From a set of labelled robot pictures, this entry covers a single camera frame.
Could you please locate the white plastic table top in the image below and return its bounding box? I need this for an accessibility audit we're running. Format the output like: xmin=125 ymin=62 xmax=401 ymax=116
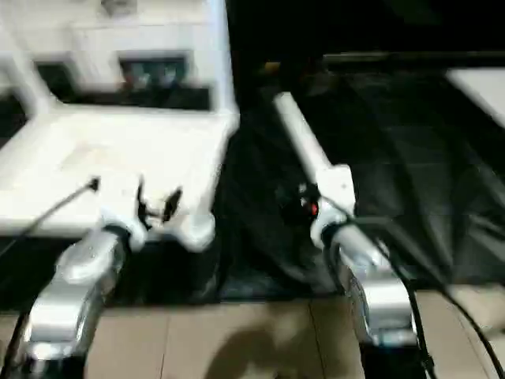
xmin=0 ymin=101 xmax=242 ymax=254

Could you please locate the white plastic table leg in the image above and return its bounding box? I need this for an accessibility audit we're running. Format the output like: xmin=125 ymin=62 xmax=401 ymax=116
xmin=208 ymin=0 xmax=241 ymax=119
xmin=0 ymin=23 xmax=54 ymax=116
xmin=273 ymin=90 xmax=329 ymax=187

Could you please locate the black mat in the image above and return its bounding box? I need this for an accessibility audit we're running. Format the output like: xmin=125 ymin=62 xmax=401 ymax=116
xmin=0 ymin=70 xmax=505 ymax=305

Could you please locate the white cabinet with glass doors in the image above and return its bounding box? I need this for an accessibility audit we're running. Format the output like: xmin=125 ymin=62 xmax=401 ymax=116
xmin=0 ymin=0 xmax=223 ymax=96

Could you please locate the long black bar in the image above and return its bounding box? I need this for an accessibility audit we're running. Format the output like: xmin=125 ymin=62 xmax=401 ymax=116
xmin=322 ymin=50 xmax=505 ymax=65

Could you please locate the grey speckled ornament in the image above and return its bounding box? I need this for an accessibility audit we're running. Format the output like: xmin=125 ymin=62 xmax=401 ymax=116
xmin=99 ymin=0 xmax=138 ymax=16

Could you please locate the white flat board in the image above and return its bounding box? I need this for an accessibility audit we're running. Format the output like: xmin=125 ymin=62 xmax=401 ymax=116
xmin=444 ymin=66 xmax=505 ymax=130

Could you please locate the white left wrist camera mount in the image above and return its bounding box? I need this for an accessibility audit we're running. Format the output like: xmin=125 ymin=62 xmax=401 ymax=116
xmin=98 ymin=173 xmax=148 ymax=253

